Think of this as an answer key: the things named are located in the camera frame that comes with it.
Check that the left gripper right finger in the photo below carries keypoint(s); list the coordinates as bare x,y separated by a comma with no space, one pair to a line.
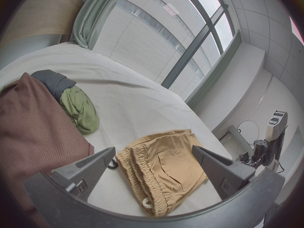
213,167

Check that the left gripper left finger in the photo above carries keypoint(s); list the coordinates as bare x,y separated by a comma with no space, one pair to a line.
92,165

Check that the tan shorts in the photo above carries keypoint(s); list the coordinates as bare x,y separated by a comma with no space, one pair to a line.
166,163

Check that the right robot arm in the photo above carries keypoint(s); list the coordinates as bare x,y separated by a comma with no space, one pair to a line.
276,125

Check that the bed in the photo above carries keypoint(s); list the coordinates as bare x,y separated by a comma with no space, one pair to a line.
142,103

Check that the grey dressing table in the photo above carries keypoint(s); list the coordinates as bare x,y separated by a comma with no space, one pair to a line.
234,132

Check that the green garment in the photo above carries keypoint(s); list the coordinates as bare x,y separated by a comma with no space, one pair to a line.
83,113

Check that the round mirror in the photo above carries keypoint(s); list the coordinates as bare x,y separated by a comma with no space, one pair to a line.
250,128

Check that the brown garment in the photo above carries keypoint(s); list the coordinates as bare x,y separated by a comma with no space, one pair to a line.
35,132

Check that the black garment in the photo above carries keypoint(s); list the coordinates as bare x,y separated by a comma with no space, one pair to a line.
52,81

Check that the grey-green curtain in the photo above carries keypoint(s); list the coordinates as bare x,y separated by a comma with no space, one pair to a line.
90,25

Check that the window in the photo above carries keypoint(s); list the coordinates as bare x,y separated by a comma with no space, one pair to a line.
154,37

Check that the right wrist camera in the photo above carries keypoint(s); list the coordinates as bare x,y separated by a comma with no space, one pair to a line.
244,156

